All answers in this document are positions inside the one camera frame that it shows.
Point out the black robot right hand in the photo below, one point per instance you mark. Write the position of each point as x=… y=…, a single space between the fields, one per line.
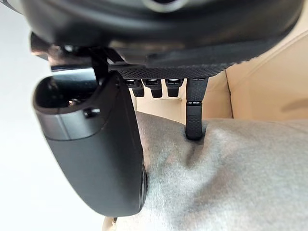
x=101 y=149

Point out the beige leather sofa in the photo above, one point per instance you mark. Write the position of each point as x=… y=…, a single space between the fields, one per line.
x=264 y=84

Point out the grey fabric cushion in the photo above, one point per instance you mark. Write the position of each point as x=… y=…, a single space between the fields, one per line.
x=228 y=180

